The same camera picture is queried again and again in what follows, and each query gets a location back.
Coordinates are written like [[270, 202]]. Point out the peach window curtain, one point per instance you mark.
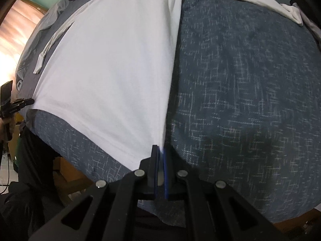
[[15, 30]]

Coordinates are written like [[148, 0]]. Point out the blue speckled bedspread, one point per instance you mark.
[[238, 93]]

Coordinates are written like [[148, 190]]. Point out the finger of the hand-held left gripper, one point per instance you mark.
[[25, 103]]

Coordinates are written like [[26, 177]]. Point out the white long-sleeve shirt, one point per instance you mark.
[[112, 67]]

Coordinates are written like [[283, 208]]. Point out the light blue bed sheet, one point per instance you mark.
[[37, 37]]

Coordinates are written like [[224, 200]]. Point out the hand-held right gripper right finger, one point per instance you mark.
[[167, 175]]

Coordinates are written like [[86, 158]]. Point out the person's dark clothing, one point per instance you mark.
[[30, 180]]

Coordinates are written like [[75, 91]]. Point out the black and grey garment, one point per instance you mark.
[[311, 17]]

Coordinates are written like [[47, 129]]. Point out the wooden bed frame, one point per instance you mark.
[[70, 175]]

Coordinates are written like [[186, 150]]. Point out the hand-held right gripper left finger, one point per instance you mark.
[[155, 170]]

